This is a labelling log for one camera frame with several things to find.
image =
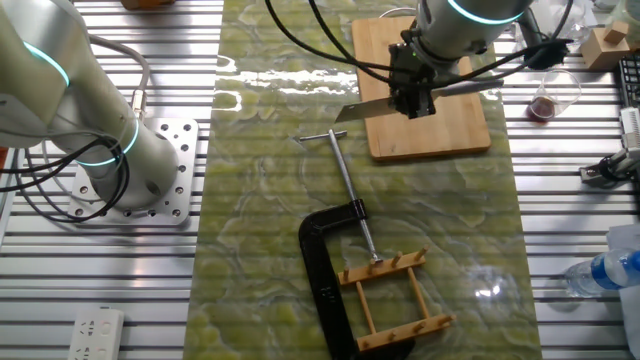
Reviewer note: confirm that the white power strip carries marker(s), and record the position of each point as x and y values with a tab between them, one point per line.
95	335

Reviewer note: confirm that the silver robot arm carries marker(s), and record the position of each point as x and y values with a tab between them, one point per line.
125	150

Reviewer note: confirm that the bamboo cutting board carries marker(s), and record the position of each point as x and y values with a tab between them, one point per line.
435	135

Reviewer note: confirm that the black keyboard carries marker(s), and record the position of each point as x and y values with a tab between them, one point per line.
631	80

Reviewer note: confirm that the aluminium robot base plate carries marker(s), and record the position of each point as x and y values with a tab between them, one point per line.
180	135

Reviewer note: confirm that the wooden peg rack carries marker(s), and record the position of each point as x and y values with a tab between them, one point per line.
380	270

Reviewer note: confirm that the glass beaker with red liquid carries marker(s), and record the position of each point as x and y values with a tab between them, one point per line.
542	107

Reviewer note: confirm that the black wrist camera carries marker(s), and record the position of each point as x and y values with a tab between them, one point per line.
547	55

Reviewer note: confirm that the steel kitchen knife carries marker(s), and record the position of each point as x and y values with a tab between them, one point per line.
365	110

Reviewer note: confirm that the silver finned camera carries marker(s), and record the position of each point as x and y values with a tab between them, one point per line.
631	127

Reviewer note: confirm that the large wooden block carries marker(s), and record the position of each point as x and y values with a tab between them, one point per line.
600	55

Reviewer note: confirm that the green marble pattern mat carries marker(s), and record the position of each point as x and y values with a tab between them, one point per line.
275	200

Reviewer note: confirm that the small camera on clamp mount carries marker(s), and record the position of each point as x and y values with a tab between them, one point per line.
610	167

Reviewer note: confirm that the black C-clamp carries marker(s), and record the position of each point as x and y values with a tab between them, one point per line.
325	280

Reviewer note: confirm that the clear glass beaker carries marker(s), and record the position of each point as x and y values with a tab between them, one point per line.
565	25

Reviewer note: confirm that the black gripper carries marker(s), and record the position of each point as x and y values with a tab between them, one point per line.
410	75

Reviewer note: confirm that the plastic water bottle blue cap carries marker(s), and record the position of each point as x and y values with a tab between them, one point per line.
600	272

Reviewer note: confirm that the small wooden cube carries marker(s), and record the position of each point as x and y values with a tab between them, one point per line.
616	32

